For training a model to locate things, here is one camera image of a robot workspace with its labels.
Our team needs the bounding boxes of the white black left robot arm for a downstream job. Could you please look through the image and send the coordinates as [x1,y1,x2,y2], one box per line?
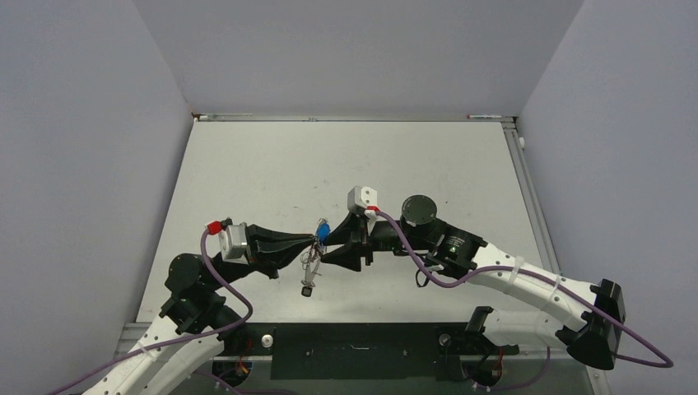
[87,219,318,394]

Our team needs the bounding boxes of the blue key tag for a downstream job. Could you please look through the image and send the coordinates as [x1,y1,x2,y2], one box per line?
[315,221,331,244]

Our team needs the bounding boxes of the aluminium back rail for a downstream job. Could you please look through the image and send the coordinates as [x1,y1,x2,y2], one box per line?
[193,114,516,123]

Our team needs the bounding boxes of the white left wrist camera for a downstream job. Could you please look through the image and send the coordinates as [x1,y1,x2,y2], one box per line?
[206,218,249,265]

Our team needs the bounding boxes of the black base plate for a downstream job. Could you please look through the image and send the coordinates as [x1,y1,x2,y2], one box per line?
[220,322,519,381]

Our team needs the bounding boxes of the aluminium right side rail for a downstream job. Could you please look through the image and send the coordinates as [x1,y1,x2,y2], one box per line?
[502,118,562,275]

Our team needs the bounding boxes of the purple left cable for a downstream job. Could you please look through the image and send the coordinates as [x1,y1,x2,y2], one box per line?
[46,227,254,395]

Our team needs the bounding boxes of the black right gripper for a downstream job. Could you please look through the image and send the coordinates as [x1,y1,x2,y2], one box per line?
[321,210,430,268]

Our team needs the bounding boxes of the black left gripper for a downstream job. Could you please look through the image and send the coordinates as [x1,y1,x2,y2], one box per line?
[207,221,315,290]

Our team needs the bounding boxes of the aluminium rail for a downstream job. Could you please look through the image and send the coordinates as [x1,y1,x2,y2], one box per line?
[193,114,516,123]
[502,118,562,275]

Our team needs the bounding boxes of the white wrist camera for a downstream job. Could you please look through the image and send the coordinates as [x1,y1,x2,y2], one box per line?
[347,186,379,218]
[206,218,249,265]

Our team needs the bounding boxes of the pink white marker pen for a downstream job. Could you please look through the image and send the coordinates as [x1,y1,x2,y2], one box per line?
[467,114,505,122]

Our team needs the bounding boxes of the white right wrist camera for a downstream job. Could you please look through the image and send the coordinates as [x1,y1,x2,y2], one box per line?
[347,186,379,218]

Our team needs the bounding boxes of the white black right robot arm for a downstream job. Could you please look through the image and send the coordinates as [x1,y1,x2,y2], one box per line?
[316,195,626,370]

